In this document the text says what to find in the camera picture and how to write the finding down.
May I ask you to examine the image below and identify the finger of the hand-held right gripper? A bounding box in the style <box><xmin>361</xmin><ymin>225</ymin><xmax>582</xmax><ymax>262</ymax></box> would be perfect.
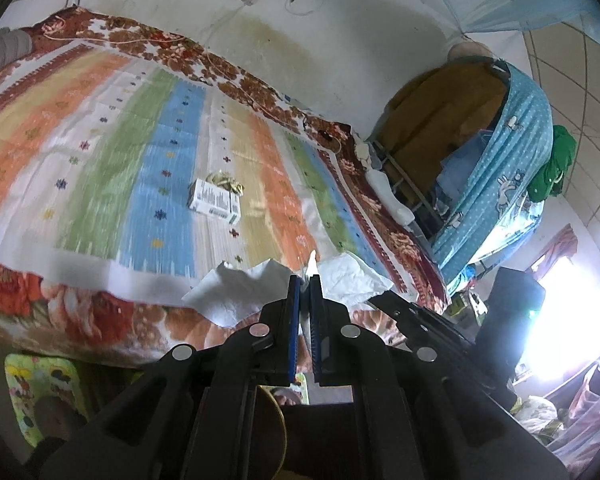
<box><xmin>372</xmin><ymin>291</ymin><xmax>518</xmax><ymax>406</ymax></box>

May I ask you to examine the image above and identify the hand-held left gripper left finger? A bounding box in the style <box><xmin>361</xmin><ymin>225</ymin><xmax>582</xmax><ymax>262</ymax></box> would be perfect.
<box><xmin>40</xmin><ymin>275</ymin><xmax>301</xmax><ymax>480</ymax></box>

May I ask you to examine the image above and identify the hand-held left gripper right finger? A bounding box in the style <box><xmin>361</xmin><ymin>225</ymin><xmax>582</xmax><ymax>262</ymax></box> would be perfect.
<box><xmin>310</xmin><ymin>275</ymin><xmax>568</xmax><ymax>480</ymax></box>

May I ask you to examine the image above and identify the white paper tissue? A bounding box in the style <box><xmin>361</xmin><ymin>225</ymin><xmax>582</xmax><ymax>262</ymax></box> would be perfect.
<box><xmin>181</xmin><ymin>251</ymin><xmax>395</xmax><ymax>328</ymax></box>

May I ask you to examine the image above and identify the dark bin with gold rim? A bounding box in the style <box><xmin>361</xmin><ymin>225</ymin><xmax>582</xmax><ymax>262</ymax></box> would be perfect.
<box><xmin>252</xmin><ymin>385</ymin><xmax>287</xmax><ymax>480</ymax></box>

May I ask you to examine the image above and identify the red patterned cloth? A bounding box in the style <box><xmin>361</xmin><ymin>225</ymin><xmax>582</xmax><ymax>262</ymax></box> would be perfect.
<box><xmin>534</xmin><ymin>224</ymin><xmax>579</xmax><ymax>282</ymax></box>

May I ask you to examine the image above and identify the metal rack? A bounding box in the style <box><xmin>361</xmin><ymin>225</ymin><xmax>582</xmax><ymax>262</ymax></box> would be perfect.
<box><xmin>374</xmin><ymin>139</ymin><xmax>448</xmax><ymax>233</ymax></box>

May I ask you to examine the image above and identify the blue dotted cloth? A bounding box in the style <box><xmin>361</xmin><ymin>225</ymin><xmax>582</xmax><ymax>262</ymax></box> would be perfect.
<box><xmin>430</xmin><ymin>59</ymin><xmax>554</xmax><ymax>283</ymax></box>

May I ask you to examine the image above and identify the white cardboard carton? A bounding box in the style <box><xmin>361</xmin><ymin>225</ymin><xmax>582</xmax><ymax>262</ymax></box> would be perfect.
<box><xmin>187</xmin><ymin>178</ymin><xmax>241</xmax><ymax>225</ymax></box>

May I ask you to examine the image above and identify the blue denim garment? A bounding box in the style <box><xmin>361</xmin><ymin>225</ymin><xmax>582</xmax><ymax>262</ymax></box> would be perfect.
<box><xmin>436</xmin><ymin>129</ymin><xmax>497</xmax><ymax>198</ymax></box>

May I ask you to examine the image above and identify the green cloth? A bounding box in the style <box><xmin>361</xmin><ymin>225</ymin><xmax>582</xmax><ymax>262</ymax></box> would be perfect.
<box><xmin>526</xmin><ymin>124</ymin><xmax>579</xmax><ymax>202</ymax></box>

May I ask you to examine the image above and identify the gold foil wrapper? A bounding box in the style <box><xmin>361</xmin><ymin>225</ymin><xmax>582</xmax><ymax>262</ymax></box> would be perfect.
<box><xmin>206</xmin><ymin>170</ymin><xmax>246</xmax><ymax>195</ymax></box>

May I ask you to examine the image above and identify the small white cloth bundle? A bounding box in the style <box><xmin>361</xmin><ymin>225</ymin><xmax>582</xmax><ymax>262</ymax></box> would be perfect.
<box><xmin>354</xmin><ymin>139</ymin><xmax>377</xmax><ymax>172</ymax></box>

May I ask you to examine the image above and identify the red floral blanket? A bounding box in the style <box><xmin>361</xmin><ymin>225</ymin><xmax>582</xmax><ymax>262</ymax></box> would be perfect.
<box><xmin>0</xmin><ymin>6</ymin><xmax>451</xmax><ymax>366</ymax></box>

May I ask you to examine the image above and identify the mustard yellow garment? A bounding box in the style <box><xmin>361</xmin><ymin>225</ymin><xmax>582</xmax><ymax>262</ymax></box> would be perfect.
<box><xmin>379</xmin><ymin>62</ymin><xmax>510</xmax><ymax>202</ymax></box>

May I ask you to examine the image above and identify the striped colourful bed sheet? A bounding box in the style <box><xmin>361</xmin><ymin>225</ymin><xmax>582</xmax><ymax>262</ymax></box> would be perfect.
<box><xmin>0</xmin><ymin>42</ymin><xmax>376</xmax><ymax>291</ymax></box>

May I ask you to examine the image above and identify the cartoon print floor mat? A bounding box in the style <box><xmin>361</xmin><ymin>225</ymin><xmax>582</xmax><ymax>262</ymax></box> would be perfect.
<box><xmin>4</xmin><ymin>352</ymin><xmax>90</xmax><ymax>447</ymax></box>

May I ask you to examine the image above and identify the beige round bundle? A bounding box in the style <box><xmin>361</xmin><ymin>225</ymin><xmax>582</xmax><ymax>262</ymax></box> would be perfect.
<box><xmin>447</xmin><ymin>41</ymin><xmax>496</xmax><ymax>65</ymax></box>

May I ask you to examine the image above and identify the grey pillow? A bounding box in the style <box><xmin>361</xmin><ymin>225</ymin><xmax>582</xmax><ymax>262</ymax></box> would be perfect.
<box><xmin>0</xmin><ymin>27</ymin><xmax>35</xmax><ymax>80</ymax></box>

